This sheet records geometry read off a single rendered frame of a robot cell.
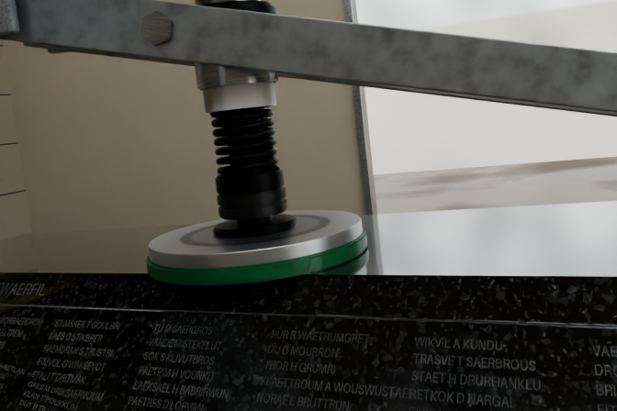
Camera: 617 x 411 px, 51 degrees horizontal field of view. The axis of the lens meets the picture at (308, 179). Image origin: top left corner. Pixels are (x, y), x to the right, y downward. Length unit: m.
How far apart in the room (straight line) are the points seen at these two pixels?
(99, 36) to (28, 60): 6.65
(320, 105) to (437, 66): 5.12
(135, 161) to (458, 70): 6.06
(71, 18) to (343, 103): 5.05
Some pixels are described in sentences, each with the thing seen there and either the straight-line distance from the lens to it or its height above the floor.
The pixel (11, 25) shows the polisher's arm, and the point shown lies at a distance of 0.64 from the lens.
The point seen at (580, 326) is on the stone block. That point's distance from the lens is 0.49.
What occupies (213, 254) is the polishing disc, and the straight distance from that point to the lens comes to 0.56.
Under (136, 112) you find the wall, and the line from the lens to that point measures 6.51.
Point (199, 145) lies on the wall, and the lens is 6.18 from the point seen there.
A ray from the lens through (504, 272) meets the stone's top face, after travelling 0.52.
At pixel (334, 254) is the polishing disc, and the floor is 0.83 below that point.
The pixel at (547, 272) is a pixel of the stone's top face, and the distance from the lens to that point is 0.52.
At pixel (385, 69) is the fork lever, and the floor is 0.99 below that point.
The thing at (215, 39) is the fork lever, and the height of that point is 1.03.
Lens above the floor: 0.96
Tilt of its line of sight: 6 degrees down
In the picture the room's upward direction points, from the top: 6 degrees counter-clockwise
